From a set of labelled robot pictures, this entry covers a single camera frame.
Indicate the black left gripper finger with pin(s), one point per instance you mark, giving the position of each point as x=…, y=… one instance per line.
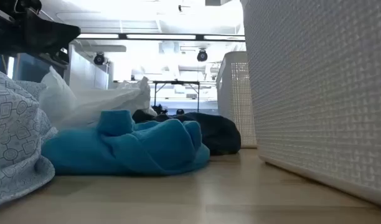
x=61, y=58
x=50, y=34

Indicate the white lace cloth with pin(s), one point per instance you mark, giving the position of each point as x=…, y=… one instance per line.
x=84, y=105

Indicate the light blue patterned cloth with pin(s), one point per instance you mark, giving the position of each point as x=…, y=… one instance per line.
x=16, y=130

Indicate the black garment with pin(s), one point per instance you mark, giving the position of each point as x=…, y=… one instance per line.
x=142, y=116

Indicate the deep blue fleece garment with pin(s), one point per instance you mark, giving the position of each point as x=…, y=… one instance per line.
x=140, y=149

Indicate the dark denim jeans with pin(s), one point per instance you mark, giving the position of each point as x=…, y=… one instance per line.
x=218, y=133

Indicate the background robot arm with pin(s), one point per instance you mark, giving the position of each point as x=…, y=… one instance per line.
x=159, y=109

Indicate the dark blue window panel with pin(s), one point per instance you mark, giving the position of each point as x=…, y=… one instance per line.
x=28, y=68

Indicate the black round ceiling spotlight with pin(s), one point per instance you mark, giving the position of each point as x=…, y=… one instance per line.
x=202, y=55
x=99, y=59

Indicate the person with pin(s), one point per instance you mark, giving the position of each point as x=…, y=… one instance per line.
x=180, y=111

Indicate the grey ceiling box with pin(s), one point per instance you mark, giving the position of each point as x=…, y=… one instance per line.
x=217, y=2

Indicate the white perforated laundry basket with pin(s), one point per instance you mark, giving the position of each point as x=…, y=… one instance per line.
x=237, y=102

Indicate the white woven-texture laundry basket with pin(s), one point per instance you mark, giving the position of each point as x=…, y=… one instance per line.
x=318, y=93

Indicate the black frame background workstation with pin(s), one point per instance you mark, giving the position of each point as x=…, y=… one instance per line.
x=176, y=82

